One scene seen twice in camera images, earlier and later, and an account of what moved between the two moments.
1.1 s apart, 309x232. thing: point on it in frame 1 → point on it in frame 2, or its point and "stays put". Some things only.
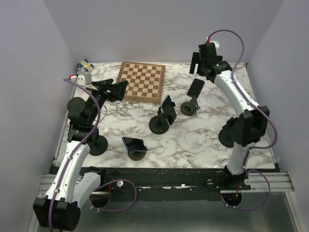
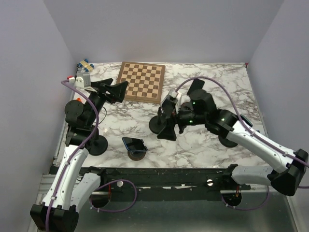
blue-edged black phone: [134, 144] stays put
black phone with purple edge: [195, 87] stays put
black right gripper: [195, 60] → [168, 132]
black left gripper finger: [103, 85] stays put
